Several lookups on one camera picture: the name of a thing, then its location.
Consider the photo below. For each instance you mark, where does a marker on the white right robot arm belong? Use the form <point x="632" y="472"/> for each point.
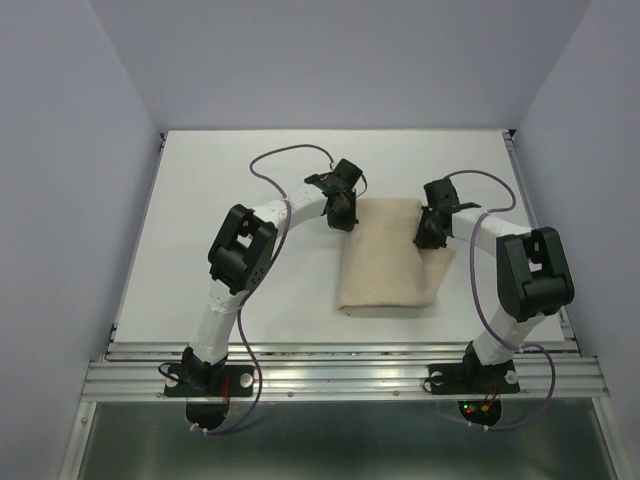
<point x="533" y="279"/>

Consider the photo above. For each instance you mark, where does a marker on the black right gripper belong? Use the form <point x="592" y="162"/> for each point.
<point x="421" y="239"/>

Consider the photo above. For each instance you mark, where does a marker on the beige cloth drape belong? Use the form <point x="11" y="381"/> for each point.
<point x="383" y="274"/>

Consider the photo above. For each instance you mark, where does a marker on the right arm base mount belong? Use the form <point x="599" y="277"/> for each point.
<point x="480" y="385"/>

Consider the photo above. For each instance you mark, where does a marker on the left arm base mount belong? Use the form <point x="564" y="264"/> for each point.
<point x="209" y="389"/>

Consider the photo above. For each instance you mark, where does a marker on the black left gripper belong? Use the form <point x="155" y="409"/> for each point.
<point x="346" y="224"/>

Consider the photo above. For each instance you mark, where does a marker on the aluminium mounting rail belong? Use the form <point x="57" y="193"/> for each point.
<point x="339" y="371"/>

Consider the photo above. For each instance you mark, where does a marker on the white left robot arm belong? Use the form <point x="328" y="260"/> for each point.
<point x="244" y="249"/>

